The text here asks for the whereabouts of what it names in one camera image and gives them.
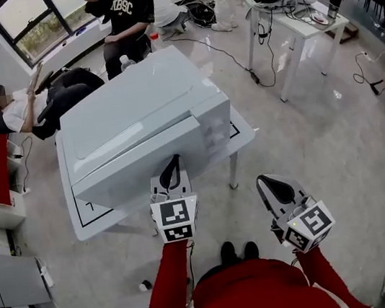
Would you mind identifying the red plate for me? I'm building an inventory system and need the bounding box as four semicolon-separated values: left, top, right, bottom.
310;11;329;26

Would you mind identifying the long black floor cable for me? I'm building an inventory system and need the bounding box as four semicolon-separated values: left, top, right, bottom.
160;16;279;105

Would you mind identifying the metal tumbler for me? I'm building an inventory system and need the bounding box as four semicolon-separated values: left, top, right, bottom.
325;0;346;20

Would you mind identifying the black office chair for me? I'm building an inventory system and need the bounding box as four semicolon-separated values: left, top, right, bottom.
21;68;68;143

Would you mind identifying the white microwave door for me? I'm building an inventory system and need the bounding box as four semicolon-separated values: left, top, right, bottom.
62;112;217;218

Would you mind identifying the plain white table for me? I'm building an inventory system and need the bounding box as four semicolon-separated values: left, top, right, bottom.
236;0;362;109

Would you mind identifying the dark framed window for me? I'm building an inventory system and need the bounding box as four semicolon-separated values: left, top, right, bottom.
0;0;220;75

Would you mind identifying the person's black right shoe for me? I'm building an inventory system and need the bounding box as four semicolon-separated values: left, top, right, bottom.
241;239;262;262

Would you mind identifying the white power strip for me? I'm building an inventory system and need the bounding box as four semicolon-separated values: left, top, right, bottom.
35;255;56;291

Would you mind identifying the grey cabinet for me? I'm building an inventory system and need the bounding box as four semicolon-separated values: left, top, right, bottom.
0;242;54;308

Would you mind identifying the person's black left shoe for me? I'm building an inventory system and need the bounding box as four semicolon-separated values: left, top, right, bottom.
217;240;239;267

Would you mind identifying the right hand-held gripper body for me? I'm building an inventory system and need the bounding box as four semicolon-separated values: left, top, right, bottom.
266;191;341;259

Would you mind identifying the white microwave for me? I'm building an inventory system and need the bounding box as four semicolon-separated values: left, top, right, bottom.
48;37;247;218

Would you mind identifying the clear water bottle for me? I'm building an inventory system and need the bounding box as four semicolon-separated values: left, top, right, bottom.
118;53;138;74

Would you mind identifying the small black and white cup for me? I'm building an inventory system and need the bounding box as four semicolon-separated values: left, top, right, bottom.
137;277;154;293

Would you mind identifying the person's red jacket torso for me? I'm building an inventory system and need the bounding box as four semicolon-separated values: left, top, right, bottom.
177;243;355;308

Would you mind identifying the white table with black lines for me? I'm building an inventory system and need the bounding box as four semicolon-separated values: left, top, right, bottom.
52;97;270;245

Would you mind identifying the person's black shoe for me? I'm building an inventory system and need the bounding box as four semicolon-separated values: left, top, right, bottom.
217;240;239;267
241;239;262;262

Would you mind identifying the person's left forearm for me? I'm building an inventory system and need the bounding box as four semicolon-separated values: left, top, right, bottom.
115;237;205;308

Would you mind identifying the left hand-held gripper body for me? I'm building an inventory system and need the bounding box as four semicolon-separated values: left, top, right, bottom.
146;184;206;246

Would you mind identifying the person's right forearm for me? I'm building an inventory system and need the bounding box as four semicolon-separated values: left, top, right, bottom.
289;237;371;308

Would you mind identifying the black cable with white plug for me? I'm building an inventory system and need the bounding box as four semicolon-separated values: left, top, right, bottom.
348;46;385;100

